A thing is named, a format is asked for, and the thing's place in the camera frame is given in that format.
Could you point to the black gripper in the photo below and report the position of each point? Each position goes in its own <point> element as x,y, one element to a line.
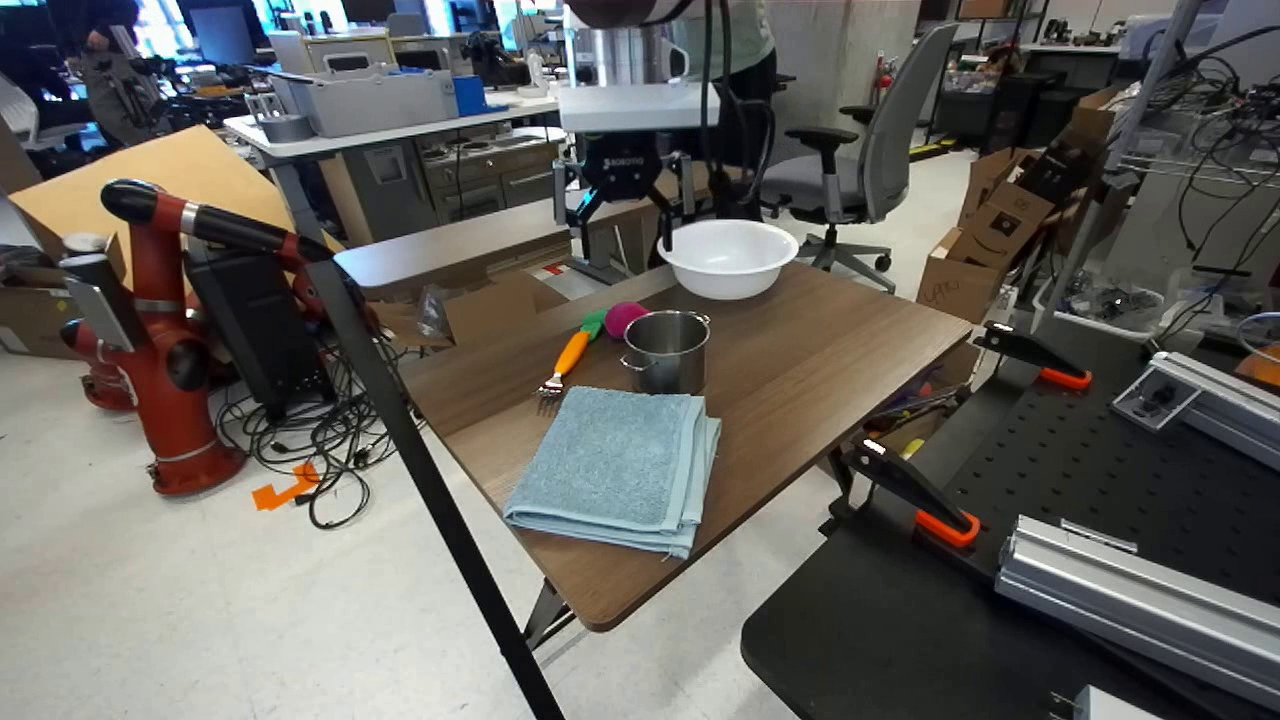
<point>613,167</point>

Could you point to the pink and green toy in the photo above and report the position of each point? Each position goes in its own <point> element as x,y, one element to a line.
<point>626,320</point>

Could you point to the white plastic bowl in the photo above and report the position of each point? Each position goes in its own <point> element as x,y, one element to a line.
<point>725,263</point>

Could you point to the small metal pot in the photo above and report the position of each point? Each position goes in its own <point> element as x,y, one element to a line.
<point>666,352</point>

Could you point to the long wooden shelf board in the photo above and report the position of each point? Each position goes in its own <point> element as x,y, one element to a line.
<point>454,244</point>

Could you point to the grey desk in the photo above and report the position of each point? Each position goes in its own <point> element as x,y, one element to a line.
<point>375,137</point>

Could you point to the folded light blue towel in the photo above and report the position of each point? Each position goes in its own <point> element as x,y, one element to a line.
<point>613,464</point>

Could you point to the grey box on desk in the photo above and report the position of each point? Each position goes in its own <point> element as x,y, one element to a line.
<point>382,101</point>

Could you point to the grey office chair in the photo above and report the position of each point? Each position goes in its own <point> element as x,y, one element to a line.
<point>886,146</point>

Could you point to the black slanted table leg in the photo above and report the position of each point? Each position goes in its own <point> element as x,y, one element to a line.
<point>443,507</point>

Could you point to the cardboard box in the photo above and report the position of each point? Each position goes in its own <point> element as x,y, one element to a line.
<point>987,242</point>

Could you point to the black computer tower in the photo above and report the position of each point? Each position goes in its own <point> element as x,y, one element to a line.
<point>255,334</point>

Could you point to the orange floor tape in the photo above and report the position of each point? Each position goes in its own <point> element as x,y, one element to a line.
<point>281,492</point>

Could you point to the large tan cardboard sheet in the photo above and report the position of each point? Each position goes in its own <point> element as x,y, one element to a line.
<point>173,167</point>

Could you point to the black perforated breadboard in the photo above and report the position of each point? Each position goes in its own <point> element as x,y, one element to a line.
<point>1066,492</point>

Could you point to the red robot on pedestal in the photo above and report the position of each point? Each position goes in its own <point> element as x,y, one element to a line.
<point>165,384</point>

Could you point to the aluminium extrusion rail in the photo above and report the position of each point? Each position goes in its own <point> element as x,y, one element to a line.
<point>1135,601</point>
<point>1227,404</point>

